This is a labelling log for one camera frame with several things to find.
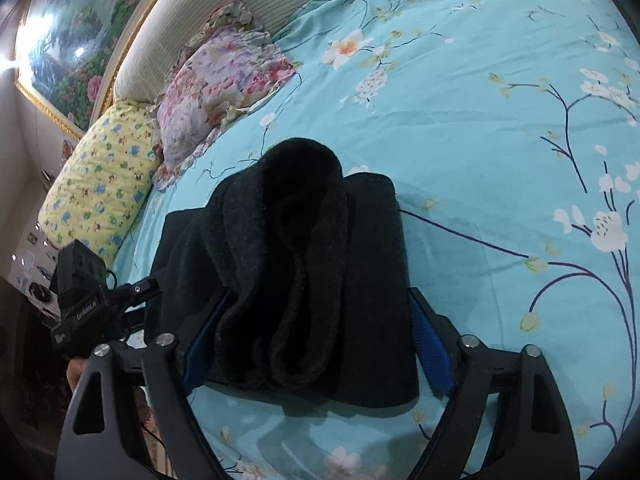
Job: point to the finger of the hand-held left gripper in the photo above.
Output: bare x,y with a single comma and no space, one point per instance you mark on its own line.
137,321
136,290

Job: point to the pink floral ruffled pillow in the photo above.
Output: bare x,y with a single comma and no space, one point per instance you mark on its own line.
220,85

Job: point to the person's left hand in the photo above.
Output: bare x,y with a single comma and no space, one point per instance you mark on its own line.
75,372

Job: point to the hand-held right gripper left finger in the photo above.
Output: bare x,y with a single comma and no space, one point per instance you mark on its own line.
196,360

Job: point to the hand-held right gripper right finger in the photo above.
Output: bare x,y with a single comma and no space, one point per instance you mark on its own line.
431,355

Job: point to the gold framed landscape painting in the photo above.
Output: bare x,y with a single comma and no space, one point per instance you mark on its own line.
80,45

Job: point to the black pants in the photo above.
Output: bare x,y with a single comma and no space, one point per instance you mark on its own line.
310,270

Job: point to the light blue floral bedsheet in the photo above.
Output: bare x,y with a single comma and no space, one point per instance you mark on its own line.
475,135

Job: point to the striped padded headboard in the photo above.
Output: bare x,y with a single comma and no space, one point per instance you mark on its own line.
175,15

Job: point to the yellow printed pillow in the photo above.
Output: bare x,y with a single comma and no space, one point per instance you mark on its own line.
100,180

